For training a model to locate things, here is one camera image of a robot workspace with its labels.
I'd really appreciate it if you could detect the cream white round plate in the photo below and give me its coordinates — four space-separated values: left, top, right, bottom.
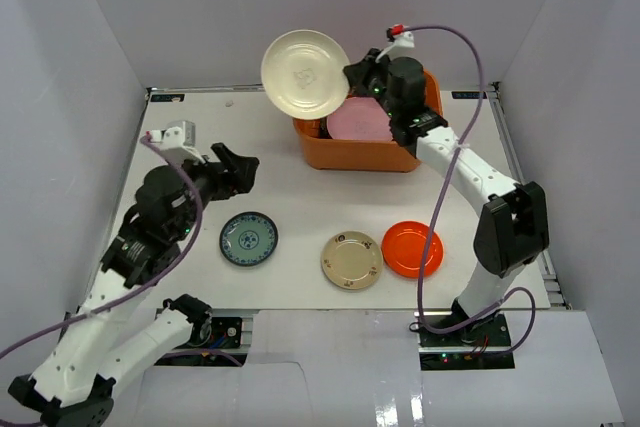
260 29 349 120

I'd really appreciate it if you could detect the blue floral round plate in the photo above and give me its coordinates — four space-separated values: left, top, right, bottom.
219 211 279 267

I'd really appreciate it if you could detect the beige round patterned plate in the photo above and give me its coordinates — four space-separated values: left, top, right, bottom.
320 231 384 291

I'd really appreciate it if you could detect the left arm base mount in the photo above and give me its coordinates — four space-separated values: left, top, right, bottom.
166 316 243 358

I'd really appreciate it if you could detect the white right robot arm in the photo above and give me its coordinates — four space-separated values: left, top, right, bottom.
343 49 549 346

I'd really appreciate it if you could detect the orange round plate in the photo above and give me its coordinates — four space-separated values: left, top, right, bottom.
381 221 444 279

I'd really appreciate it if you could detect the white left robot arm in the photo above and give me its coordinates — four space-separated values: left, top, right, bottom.
8 138 259 426

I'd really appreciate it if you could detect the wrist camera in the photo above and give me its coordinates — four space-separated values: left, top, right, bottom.
376 24 415 63
146 120 205 165

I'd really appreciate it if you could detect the orange plastic bin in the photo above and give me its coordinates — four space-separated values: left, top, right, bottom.
292 69 444 174

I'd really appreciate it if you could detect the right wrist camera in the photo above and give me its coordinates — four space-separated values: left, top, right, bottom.
376 24 415 63

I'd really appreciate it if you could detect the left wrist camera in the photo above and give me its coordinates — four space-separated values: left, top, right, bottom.
146 120 205 165

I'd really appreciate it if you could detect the pink round plate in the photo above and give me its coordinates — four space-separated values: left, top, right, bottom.
326 97 392 142

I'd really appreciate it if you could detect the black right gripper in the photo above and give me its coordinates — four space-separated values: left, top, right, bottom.
342 51 398 121

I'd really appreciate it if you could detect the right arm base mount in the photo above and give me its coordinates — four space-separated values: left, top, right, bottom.
408 313 511 364

